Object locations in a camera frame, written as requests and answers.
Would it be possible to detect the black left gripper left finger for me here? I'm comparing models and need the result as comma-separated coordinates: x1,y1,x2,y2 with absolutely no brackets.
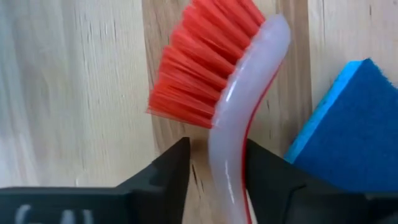
0,136,192,224

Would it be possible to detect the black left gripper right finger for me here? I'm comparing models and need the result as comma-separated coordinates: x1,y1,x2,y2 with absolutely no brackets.
244,138,398,224

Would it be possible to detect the blue wavy sponge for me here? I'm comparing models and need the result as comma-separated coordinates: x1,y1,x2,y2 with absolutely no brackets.
284,58,398,193

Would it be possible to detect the red and white dish brush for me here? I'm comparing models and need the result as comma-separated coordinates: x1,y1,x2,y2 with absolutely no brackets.
146,0,292,224

